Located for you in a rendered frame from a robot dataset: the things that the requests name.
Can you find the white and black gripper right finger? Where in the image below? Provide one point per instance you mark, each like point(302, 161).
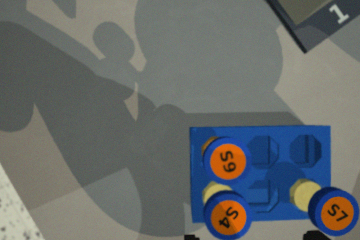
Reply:
point(315, 235)

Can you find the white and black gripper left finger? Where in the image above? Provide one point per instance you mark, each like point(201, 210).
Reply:
point(191, 237)

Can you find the blue tube rack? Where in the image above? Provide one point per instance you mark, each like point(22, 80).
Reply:
point(267, 186)

